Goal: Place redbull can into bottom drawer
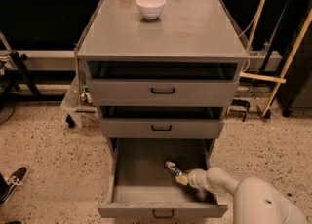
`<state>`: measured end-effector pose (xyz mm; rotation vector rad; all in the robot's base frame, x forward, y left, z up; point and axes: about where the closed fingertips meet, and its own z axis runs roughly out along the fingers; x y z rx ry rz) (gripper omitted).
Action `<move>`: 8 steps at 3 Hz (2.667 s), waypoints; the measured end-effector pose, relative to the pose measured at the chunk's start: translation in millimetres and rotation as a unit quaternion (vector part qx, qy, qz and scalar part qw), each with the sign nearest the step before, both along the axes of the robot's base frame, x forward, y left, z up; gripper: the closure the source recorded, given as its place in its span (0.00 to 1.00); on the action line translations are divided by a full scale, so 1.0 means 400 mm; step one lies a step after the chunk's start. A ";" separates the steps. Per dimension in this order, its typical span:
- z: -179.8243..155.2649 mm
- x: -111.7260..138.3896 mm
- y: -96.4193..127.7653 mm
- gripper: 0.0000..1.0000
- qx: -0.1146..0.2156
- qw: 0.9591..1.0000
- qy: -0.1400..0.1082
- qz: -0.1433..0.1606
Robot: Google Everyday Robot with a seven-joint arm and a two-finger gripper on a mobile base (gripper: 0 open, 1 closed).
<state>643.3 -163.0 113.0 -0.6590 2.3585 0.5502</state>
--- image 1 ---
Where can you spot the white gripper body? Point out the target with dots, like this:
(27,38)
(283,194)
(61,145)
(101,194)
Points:
(194,178)

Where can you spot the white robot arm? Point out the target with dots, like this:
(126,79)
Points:
(255,201)

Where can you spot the grey bottom drawer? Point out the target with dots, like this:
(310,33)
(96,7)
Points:
(140,185)

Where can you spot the grey drawer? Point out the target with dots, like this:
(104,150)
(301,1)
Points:
(161,121)
(126,83)
(140,185)

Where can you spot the grey middle drawer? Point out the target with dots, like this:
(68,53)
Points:
(161,121)

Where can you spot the grey drawer cabinet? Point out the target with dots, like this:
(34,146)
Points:
(192,31)

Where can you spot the grey top drawer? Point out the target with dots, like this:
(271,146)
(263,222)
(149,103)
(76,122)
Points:
(126,83)

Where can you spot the clear plastic bin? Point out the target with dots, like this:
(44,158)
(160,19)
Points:
(78,114)

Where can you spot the white bowl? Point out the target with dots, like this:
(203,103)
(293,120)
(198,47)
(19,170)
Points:
(150,9)

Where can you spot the black metal stand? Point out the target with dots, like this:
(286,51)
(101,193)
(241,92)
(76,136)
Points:
(24,73)

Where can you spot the wooden easel frame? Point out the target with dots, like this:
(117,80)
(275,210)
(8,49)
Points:
(278,81)

